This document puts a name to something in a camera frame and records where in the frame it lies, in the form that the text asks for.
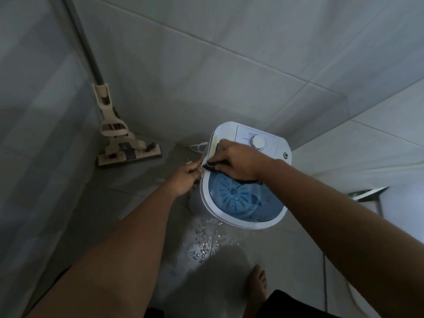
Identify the person's left hand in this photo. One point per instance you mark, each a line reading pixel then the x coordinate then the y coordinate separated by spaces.
pixel 184 180

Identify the person's right hand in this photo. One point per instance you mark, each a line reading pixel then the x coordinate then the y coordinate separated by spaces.
pixel 243 162

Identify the person's right fingers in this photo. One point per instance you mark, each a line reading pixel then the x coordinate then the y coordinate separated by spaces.
pixel 221 155

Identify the person's left fingers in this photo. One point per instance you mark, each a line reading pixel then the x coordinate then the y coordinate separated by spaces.
pixel 195 170

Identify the dark wet cloth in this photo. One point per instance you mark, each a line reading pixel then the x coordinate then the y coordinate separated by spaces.
pixel 208 167

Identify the person's right forearm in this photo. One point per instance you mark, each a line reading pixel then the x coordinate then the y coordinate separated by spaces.
pixel 347 235

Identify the person's left forearm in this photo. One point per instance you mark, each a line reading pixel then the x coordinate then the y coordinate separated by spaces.
pixel 126 248

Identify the white round timer knob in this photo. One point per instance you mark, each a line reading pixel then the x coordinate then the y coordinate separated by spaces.
pixel 258 142

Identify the white mini washing machine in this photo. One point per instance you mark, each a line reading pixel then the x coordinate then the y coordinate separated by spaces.
pixel 238 201

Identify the beige flat mop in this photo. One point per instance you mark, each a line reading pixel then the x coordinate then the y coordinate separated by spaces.
pixel 114 129

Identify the person's bare foot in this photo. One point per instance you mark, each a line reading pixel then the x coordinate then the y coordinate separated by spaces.
pixel 256 289

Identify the green and black object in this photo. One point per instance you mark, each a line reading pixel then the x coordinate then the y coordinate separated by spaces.
pixel 366 194

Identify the person's black shorts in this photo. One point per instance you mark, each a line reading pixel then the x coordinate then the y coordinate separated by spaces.
pixel 288 306

